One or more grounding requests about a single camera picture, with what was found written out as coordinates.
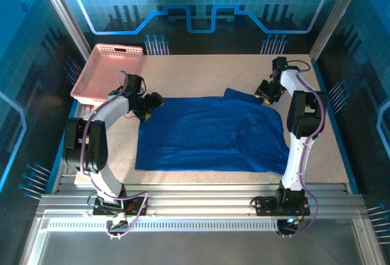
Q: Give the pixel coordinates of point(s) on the blue t-shirt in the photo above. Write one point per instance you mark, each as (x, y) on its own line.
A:
(207, 137)

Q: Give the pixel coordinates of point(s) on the aluminium frame post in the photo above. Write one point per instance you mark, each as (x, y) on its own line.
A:
(335, 18)
(65, 18)

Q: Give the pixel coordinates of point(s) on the aluminium outer table frame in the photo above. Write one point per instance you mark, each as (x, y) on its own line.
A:
(32, 246)

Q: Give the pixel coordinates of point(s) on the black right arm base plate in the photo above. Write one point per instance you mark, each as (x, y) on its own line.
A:
(265, 207)

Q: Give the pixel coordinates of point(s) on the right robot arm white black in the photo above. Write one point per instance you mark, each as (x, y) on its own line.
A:
(304, 112)

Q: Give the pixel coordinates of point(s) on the pink perforated plastic basket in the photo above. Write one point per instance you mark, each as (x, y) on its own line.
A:
(103, 76)

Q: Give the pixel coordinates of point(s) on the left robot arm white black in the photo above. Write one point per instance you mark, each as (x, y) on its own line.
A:
(91, 149)

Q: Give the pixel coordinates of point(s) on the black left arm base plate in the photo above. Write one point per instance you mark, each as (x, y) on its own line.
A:
(100, 210)

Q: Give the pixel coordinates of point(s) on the aluminium extrusion mounting rail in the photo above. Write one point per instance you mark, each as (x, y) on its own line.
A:
(198, 201)

